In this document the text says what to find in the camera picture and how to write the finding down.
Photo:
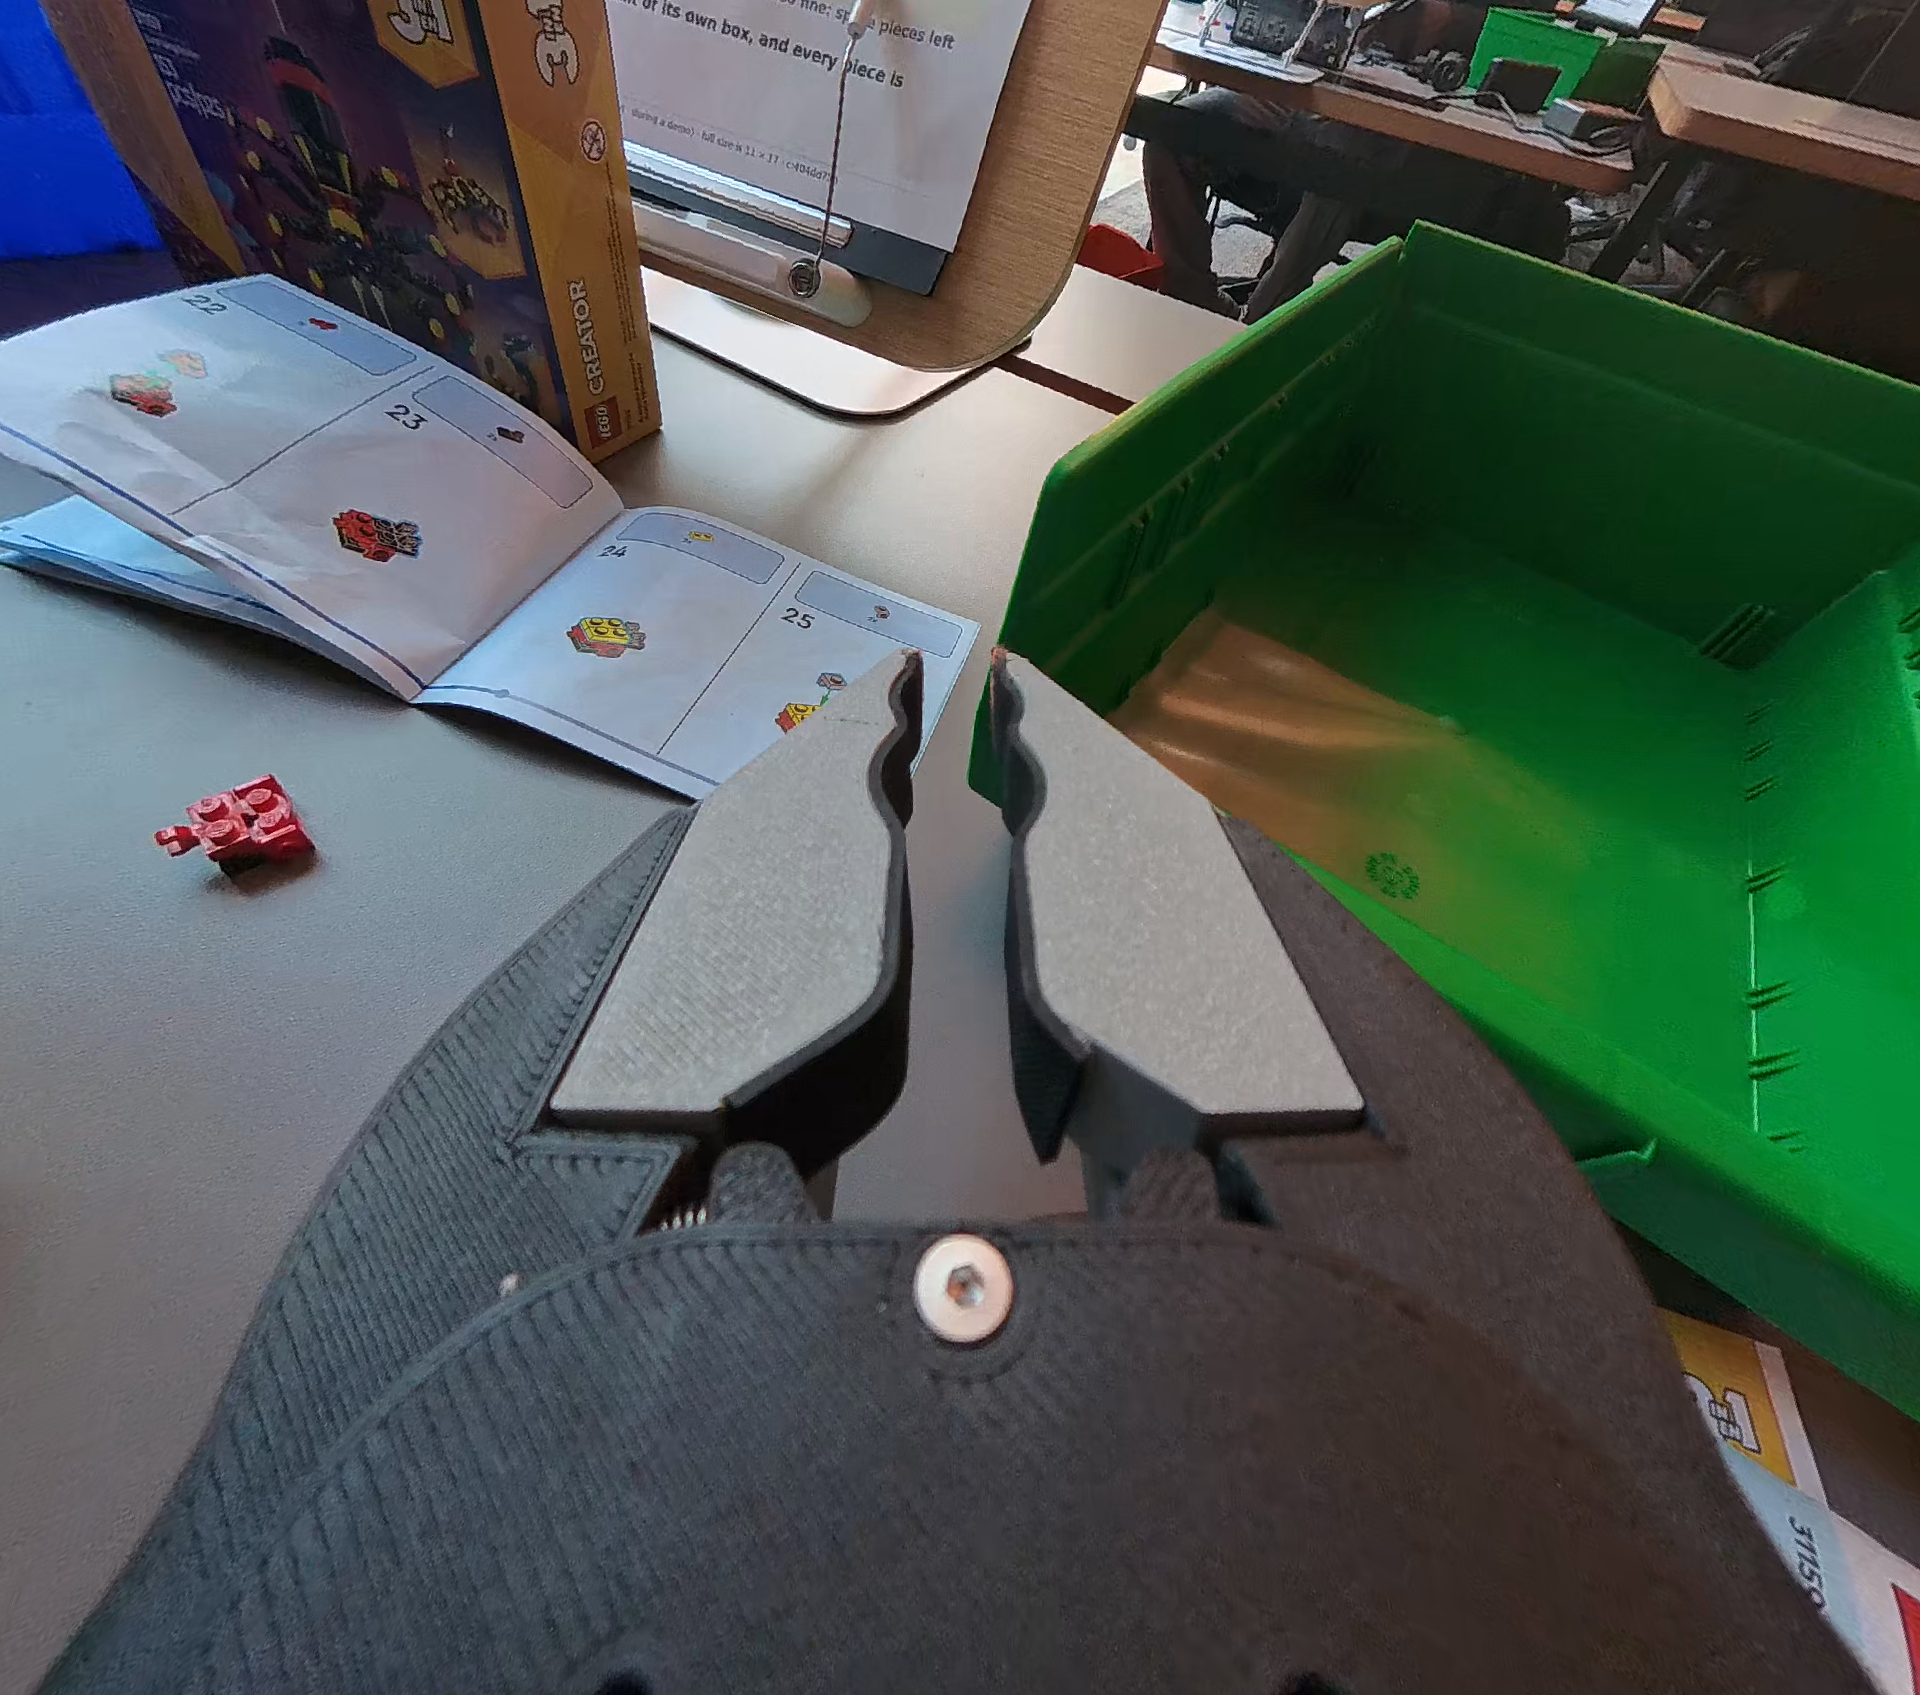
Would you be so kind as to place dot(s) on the green plastic bin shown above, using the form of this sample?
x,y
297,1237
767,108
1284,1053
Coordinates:
x,y
1501,675

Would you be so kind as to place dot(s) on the wooden board stand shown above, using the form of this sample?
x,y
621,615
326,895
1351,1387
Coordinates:
x,y
1110,74

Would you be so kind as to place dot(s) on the red bin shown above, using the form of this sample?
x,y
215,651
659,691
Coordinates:
x,y
1118,258

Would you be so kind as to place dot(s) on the clear acrylic device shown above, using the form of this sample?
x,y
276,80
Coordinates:
x,y
1275,14

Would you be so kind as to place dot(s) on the wooden desk with chairs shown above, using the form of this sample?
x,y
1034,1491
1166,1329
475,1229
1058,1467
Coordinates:
x,y
1770,120

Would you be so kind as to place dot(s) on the small green bin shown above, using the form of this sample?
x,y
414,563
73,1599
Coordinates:
x,y
1514,42

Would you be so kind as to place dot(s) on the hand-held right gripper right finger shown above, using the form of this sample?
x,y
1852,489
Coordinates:
x,y
1170,945

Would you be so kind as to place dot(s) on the blue plastic bin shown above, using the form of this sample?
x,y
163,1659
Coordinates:
x,y
60,134

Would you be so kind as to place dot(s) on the yellow white booklet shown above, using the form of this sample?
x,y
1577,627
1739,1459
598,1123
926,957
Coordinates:
x,y
1740,1409

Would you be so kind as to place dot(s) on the black office chair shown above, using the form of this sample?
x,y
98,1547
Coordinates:
x,y
1845,14

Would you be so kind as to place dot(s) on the open lego instruction booklet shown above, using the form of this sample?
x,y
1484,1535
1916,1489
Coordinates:
x,y
450,555

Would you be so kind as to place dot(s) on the small grey box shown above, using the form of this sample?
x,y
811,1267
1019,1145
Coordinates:
x,y
1579,118

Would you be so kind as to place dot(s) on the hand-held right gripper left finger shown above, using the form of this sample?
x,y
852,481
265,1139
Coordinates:
x,y
735,929

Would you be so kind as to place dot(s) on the wooden desk with devices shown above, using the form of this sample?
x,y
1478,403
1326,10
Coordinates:
x,y
1440,128

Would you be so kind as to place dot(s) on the yellow purple lego set box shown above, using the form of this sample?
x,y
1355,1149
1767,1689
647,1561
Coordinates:
x,y
300,74

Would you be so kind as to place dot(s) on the red lego assembly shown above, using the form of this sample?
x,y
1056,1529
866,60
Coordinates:
x,y
240,817

